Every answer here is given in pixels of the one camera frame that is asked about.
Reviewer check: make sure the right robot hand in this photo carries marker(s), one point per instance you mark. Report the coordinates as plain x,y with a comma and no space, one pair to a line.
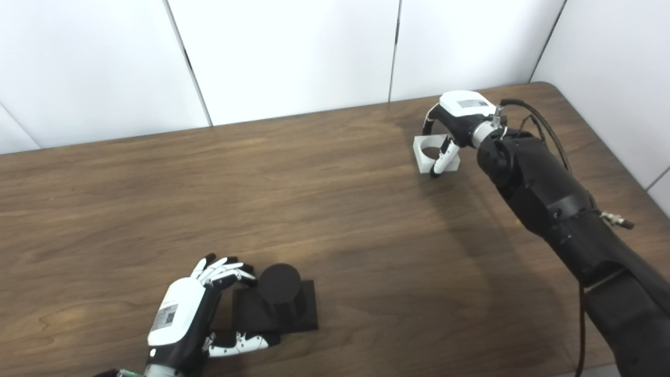
463,112

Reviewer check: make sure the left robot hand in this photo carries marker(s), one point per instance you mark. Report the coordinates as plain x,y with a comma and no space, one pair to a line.
178,314

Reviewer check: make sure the white square piece with hole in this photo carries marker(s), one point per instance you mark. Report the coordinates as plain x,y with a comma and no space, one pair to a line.
423,159

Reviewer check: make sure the black peg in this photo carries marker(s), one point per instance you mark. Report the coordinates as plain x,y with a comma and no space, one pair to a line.
280,293

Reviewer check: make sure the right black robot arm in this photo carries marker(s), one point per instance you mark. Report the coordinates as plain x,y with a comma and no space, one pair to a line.
555,204

